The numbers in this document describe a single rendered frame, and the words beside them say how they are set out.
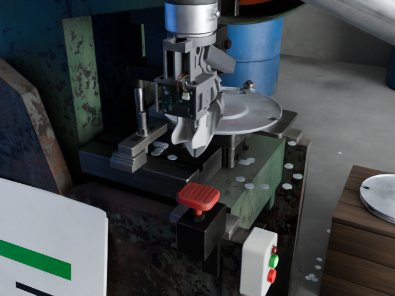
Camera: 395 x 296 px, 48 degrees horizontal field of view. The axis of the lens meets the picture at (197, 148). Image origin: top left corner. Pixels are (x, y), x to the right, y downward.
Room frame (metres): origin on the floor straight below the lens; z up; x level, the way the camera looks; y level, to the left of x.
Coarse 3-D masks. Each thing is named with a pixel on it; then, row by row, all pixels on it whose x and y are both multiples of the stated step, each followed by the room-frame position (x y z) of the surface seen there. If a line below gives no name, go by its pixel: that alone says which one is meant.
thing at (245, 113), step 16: (224, 96) 1.09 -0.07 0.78; (240, 96) 1.09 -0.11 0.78; (256, 96) 1.09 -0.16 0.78; (224, 112) 0.96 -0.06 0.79; (240, 112) 0.96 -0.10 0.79; (256, 112) 0.98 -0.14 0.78; (272, 112) 0.98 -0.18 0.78; (224, 128) 0.89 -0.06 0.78; (240, 128) 0.89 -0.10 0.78; (256, 128) 0.89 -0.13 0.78
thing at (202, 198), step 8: (192, 184) 0.69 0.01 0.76; (200, 184) 0.69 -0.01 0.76; (184, 192) 0.66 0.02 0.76; (192, 192) 0.66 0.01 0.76; (200, 192) 0.66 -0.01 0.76; (208, 192) 0.66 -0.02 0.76; (216, 192) 0.66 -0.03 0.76; (176, 200) 0.65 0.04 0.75; (184, 200) 0.64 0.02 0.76; (192, 200) 0.64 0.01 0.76; (200, 200) 0.64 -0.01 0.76; (208, 200) 0.64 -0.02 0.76; (216, 200) 0.65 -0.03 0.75; (200, 208) 0.63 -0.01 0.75; (208, 208) 0.63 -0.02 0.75
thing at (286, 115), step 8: (288, 112) 0.98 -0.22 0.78; (296, 112) 0.98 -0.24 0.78; (280, 120) 0.93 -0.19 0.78; (288, 120) 0.93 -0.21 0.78; (272, 128) 0.89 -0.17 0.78; (280, 128) 0.89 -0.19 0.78; (288, 128) 0.91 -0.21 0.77; (216, 136) 0.95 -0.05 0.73; (224, 136) 0.94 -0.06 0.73; (232, 136) 0.94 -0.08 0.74; (240, 136) 0.97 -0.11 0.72; (272, 136) 0.87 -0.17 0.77; (280, 136) 0.87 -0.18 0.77; (216, 144) 0.95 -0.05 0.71; (224, 144) 0.94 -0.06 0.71; (232, 144) 0.94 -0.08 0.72; (240, 144) 0.98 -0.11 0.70; (248, 144) 1.00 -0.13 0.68; (224, 152) 0.94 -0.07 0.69; (232, 152) 0.94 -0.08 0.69; (240, 152) 0.98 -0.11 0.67; (224, 160) 0.94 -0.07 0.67; (232, 160) 0.94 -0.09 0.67
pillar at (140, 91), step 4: (136, 92) 1.01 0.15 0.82; (140, 92) 1.01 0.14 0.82; (136, 96) 1.01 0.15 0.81; (140, 96) 1.01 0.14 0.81; (136, 100) 1.01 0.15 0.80; (140, 100) 1.01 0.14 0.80; (136, 104) 1.01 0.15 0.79; (140, 104) 1.01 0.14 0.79; (136, 108) 1.01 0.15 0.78; (140, 108) 1.01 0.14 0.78; (136, 112) 1.01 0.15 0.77; (136, 116) 1.01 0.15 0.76; (136, 120) 1.01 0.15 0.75; (136, 124) 1.01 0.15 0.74
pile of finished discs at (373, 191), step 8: (376, 176) 1.36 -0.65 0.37; (384, 176) 1.36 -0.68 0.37; (392, 176) 1.36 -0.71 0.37; (368, 184) 1.30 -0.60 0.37; (376, 184) 1.30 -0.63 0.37; (384, 184) 1.30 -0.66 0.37; (392, 184) 1.30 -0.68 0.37; (360, 192) 1.25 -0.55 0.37; (368, 192) 1.26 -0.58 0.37; (376, 192) 1.26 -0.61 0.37; (384, 192) 1.26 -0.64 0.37; (392, 192) 1.25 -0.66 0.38; (368, 200) 1.21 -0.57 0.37; (376, 200) 1.21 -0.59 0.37; (384, 200) 1.21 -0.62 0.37; (392, 200) 1.20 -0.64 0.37; (368, 208) 1.18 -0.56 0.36; (376, 208) 1.16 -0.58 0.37; (384, 208) 1.16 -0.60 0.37; (392, 208) 1.16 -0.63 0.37; (384, 216) 1.12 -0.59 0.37; (392, 216) 1.12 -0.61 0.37
